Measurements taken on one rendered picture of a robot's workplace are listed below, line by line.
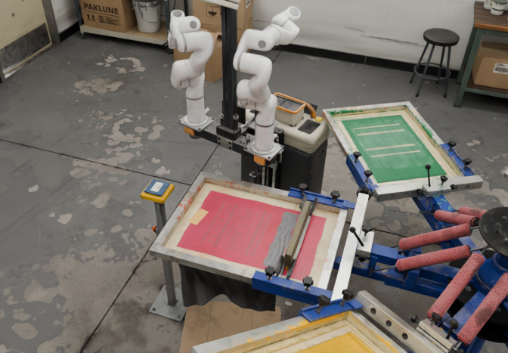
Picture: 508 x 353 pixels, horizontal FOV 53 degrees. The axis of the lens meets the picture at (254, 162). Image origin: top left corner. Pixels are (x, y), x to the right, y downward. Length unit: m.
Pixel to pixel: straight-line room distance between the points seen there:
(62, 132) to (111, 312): 2.11
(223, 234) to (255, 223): 0.17
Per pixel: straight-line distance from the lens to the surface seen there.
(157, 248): 2.32
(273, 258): 2.30
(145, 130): 4.81
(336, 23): 5.91
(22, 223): 4.12
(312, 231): 2.43
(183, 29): 2.49
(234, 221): 2.46
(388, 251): 2.30
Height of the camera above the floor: 2.69
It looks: 38 degrees down
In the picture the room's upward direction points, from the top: 1 degrees clockwise
